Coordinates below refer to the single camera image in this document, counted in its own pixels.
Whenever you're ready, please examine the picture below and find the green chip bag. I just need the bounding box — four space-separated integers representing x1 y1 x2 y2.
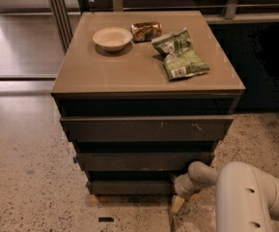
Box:
152 28 209 80

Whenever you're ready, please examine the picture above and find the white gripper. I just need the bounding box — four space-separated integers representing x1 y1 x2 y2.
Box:
171 174 201 214

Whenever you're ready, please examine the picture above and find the brown drawer cabinet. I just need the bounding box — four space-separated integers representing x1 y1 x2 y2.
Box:
51 12 244 185

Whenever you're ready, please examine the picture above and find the dark middle drawer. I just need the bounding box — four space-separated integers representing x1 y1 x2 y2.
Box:
76 152 214 171

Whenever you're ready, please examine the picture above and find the dark bottom drawer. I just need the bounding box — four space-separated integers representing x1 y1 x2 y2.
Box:
86 181 174 195

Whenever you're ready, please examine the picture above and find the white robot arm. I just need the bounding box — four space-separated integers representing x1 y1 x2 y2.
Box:
171 161 279 232

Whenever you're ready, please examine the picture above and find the dark top drawer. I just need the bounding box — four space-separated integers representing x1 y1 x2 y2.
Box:
61 115 233 142

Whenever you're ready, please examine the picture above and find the crushed golden can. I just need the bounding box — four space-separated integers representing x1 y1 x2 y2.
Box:
130 21 162 42

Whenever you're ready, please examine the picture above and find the dark drawer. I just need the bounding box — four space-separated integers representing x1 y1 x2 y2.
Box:
61 115 233 142
76 152 214 171
86 181 174 195

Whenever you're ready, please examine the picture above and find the white bowl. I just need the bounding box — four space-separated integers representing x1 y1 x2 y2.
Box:
93 27 133 52

